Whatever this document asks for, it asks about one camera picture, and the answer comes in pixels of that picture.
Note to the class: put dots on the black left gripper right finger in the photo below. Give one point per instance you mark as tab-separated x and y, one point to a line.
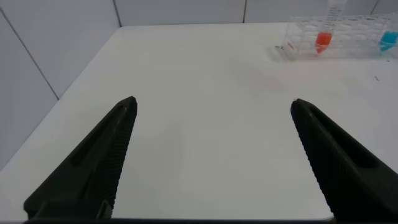
351	174

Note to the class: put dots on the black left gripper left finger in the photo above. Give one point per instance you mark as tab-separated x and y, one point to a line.
90	174

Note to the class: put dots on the blue pigment test tube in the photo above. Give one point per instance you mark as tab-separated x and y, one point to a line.
388	40

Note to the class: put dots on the clear plastic test tube rack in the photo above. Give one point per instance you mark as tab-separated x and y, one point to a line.
351	43

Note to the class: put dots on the red pigment test tube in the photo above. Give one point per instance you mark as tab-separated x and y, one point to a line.
323	40

